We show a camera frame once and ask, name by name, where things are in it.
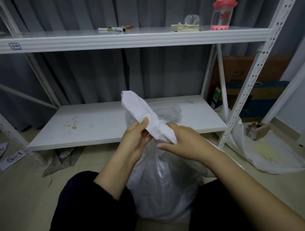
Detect person's right hand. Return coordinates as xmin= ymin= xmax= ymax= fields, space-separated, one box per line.
xmin=156 ymin=122 xmax=225 ymax=165

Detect person's left hand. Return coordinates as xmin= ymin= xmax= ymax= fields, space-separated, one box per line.
xmin=120 ymin=117 xmax=154 ymax=164

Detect white woven sack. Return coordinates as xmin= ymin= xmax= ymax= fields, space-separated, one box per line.
xmin=121 ymin=90 xmax=244 ymax=220
xmin=214 ymin=106 xmax=305 ymax=175

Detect person's left forearm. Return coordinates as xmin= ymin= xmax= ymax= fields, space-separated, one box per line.
xmin=94 ymin=149 xmax=138 ymax=202

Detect person's right forearm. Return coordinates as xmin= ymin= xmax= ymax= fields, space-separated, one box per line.
xmin=204 ymin=150 xmax=305 ymax=231

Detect grey curtain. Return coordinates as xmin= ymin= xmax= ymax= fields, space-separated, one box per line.
xmin=0 ymin=0 xmax=305 ymax=132

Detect white metal shelf rack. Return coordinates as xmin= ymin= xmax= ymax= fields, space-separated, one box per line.
xmin=0 ymin=0 xmax=297 ymax=167

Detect grey plastic bag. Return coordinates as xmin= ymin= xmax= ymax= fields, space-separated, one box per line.
xmin=42 ymin=147 xmax=84 ymax=178

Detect small open cardboard box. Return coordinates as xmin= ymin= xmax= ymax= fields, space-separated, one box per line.
xmin=246 ymin=122 xmax=271 ymax=141

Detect white marker pen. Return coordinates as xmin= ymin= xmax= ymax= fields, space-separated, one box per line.
xmin=98 ymin=27 xmax=126 ymax=33

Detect person's black trousers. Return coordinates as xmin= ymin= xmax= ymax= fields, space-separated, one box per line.
xmin=49 ymin=171 xmax=259 ymax=231

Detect flat white woven sack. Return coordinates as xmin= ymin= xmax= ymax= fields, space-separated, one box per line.
xmin=214 ymin=106 xmax=305 ymax=175

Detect blue cardboard box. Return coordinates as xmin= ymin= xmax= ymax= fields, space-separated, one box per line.
xmin=207 ymin=80 xmax=290 ymax=123

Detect stack of cream paper pads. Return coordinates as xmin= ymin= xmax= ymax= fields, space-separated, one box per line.
xmin=171 ymin=22 xmax=201 ymax=32

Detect brown cardboard box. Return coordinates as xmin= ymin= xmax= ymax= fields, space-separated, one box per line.
xmin=209 ymin=54 xmax=294 ymax=84

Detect clear glass cup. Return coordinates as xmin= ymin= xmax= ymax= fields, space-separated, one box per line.
xmin=184 ymin=14 xmax=200 ymax=26

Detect pink clear water bottle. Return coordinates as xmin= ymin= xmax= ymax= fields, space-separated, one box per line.
xmin=210 ymin=0 xmax=238 ymax=31

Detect white rack post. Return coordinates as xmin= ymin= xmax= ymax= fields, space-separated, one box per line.
xmin=262 ymin=68 xmax=305 ymax=125

